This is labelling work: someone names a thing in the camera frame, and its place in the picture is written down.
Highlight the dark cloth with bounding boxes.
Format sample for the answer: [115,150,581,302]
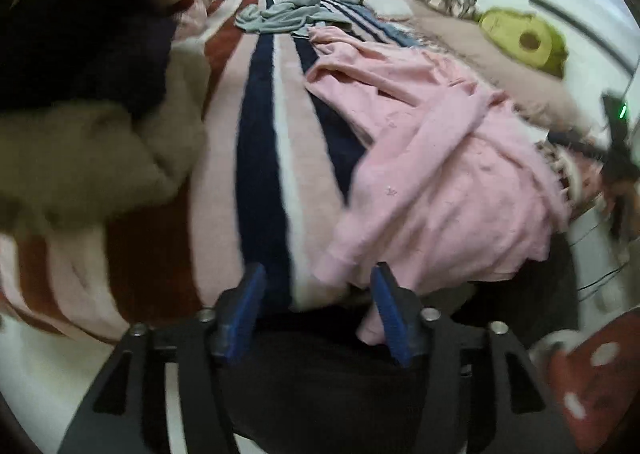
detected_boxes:
[0,0,176,117]

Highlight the person's black clothing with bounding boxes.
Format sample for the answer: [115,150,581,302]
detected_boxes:
[220,294,476,454]

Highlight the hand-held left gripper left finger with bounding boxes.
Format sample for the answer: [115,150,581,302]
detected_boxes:
[57,263,268,454]

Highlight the black cable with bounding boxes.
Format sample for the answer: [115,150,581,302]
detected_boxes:
[577,269,632,295]

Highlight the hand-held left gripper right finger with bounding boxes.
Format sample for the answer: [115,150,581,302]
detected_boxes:
[369,261,583,454]

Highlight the red dotted cloth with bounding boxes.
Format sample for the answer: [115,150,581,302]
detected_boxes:
[532,309,640,454]

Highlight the pink dotted shirt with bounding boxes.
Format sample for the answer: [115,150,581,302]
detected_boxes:
[305,26,571,345]

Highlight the striped blanket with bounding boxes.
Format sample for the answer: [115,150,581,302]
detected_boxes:
[0,0,416,345]

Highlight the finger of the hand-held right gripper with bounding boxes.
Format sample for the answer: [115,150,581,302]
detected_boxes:
[547,131,612,157]

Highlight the beige pillow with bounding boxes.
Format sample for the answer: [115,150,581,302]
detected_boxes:
[410,8,596,135]

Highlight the green avocado plush toy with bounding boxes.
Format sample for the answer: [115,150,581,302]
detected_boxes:
[477,8,570,79]

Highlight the grey-blue garment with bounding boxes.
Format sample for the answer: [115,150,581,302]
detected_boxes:
[235,0,351,37]

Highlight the beige fleece cloth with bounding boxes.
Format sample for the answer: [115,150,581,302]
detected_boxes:
[0,54,208,235]

